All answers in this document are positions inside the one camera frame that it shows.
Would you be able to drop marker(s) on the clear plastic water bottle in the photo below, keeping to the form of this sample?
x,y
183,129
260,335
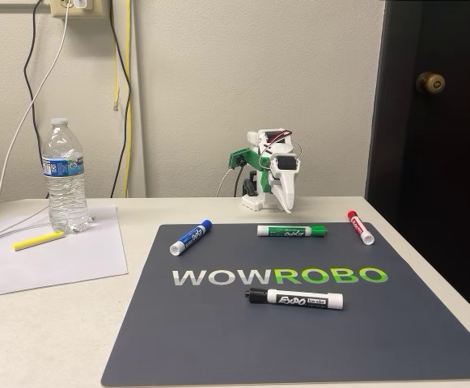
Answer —
x,y
64,182

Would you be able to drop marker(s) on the yellow highlighter pen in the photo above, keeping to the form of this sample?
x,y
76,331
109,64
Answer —
x,y
36,241

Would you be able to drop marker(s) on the blue Expo marker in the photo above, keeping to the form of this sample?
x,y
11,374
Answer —
x,y
190,238

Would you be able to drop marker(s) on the white charger plug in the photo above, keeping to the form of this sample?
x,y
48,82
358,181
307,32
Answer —
x,y
83,4

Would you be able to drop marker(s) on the white paper sheet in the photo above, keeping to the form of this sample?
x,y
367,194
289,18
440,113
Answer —
x,y
56,262

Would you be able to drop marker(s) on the red Expo marker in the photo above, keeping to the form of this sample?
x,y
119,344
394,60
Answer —
x,y
360,228

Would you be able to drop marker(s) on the dark grey WOWROBO mat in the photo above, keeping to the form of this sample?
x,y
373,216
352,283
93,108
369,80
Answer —
x,y
218,335

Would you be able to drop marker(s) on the black Expo marker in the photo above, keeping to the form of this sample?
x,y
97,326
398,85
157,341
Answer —
x,y
299,300

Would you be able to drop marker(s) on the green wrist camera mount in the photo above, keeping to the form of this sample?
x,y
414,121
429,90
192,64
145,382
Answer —
x,y
240,157

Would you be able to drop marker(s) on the green Expo marker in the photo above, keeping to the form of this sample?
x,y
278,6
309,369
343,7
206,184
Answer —
x,y
287,231

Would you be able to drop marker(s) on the dark brown door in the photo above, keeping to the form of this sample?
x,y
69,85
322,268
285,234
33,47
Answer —
x,y
441,202

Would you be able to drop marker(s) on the brass door knob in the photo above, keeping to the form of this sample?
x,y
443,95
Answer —
x,y
430,82

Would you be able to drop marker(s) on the beige wall outlet plate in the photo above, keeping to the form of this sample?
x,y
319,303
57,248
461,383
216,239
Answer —
x,y
97,12

